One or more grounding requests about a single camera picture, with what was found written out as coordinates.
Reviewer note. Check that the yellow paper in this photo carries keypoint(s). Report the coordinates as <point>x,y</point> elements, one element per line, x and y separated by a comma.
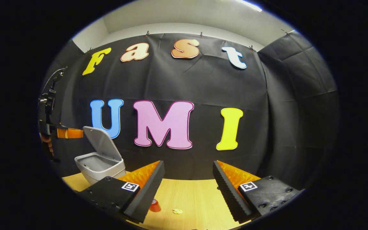
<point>177,211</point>

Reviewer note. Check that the white desktop garbage bin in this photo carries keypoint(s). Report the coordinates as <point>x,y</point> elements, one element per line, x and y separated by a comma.
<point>102,145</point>

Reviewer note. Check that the black backdrop cloth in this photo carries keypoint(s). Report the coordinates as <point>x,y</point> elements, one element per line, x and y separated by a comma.
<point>203,83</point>

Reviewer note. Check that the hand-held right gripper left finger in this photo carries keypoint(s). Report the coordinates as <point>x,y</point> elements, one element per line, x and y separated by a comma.
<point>149,191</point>

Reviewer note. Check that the wooden desktop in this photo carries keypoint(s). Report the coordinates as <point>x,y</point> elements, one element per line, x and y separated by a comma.
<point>190,198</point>

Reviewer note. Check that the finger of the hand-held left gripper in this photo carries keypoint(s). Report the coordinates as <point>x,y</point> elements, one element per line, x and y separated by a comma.
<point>70,133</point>

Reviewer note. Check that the red pop can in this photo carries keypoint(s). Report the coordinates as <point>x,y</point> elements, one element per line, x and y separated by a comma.
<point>155,207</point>

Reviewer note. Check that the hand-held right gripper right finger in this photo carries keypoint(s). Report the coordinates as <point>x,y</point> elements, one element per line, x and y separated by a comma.
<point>228,191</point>

